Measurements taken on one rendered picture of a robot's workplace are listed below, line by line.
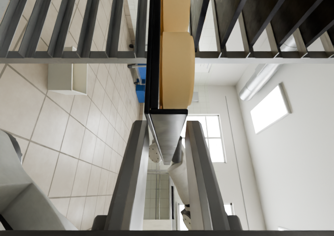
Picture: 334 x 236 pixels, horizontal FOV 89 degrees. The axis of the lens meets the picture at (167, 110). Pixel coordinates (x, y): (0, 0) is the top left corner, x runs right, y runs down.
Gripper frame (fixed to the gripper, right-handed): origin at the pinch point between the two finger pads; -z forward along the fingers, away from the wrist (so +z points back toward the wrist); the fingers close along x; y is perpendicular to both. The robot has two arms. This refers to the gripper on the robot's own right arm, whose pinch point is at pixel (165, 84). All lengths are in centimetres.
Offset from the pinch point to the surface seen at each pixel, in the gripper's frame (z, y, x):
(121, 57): -6.7, -7.3, -14.6
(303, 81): 58, -220, 221
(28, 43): -10.7, -10.0, -45.6
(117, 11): -21.0, -21.1, -17.8
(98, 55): -7.2, -7.8, -22.0
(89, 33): -13.7, -13.9, -26.3
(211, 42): 9, -367, 101
